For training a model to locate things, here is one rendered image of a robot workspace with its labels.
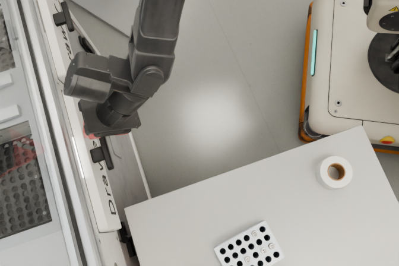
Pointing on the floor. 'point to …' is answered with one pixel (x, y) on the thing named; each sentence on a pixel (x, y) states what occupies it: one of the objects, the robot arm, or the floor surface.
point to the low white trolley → (278, 211)
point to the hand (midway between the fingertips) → (94, 132)
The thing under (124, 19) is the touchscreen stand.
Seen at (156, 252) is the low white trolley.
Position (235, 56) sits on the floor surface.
